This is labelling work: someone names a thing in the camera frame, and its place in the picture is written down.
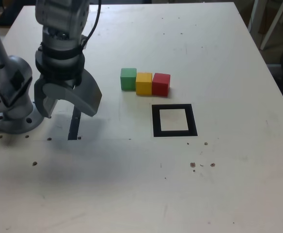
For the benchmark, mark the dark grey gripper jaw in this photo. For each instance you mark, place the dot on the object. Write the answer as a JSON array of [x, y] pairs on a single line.
[[43, 104]]

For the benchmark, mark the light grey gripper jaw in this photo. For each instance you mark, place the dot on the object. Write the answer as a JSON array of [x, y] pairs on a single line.
[[83, 102]]

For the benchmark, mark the green cube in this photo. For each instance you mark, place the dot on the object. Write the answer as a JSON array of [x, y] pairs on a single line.
[[128, 78]]

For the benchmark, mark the yellow cube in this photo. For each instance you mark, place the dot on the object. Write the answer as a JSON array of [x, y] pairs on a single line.
[[144, 85]]

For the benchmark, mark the red cube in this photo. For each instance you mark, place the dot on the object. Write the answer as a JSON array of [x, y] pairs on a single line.
[[160, 85]]

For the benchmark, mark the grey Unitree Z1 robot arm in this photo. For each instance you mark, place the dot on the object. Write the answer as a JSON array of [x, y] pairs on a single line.
[[13, 72]]

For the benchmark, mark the black tape square outline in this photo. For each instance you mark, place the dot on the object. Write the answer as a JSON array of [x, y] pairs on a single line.
[[156, 121]]

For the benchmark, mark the black tape strip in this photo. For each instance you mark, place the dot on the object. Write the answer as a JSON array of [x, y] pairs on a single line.
[[73, 126]]

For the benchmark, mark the white metal frame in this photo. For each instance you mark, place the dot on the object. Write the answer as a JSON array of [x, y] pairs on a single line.
[[256, 12]]

